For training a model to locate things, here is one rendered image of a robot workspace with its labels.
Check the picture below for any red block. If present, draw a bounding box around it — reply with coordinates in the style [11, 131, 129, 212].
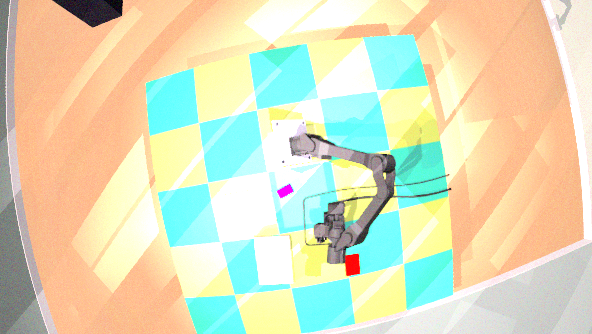
[345, 254, 361, 276]

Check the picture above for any small purple block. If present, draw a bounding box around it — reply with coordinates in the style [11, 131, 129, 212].
[276, 184, 294, 199]

